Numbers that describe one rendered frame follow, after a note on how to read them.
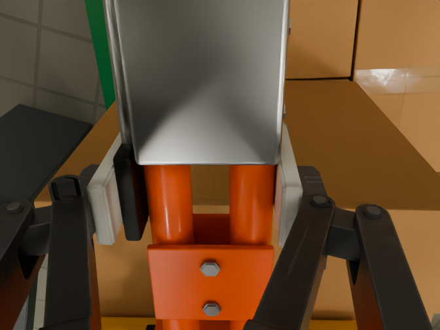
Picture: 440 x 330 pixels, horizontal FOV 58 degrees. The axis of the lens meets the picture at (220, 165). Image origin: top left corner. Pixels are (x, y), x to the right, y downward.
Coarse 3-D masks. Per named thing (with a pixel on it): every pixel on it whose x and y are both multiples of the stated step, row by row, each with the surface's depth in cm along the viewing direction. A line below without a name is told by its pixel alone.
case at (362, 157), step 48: (288, 96) 63; (336, 96) 63; (96, 144) 47; (336, 144) 47; (384, 144) 47; (48, 192) 38; (192, 192) 38; (336, 192) 38; (384, 192) 38; (432, 192) 38; (96, 240) 39; (144, 240) 38; (432, 240) 37; (144, 288) 41; (336, 288) 40; (432, 288) 40
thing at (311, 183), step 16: (304, 176) 18; (320, 176) 18; (304, 192) 16; (320, 192) 16; (336, 208) 15; (336, 224) 15; (352, 224) 15; (336, 240) 15; (352, 240) 14; (336, 256) 15; (352, 256) 15
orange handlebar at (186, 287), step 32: (160, 192) 18; (256, 192) 18; (160, 224) 19; (192, 224) 20; (224, 224) 21; (256, 224) 19; (160, 256) 19; (192, 256) 19; (224, 256) 19; (256, 256) 19; (160, 288) 20; (192, 288) 20; (224, 288) 20; (256, 288) 20; (192, 320) 23
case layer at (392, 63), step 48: (336, 0) 64; (384, 0) 64; (432, 0) 64; (288, 48) 68; (336, 48) 68; (384, 48) 68; (432, 48) 67; (384, 96) 72; (432, 96) 71; (432, 144) 76
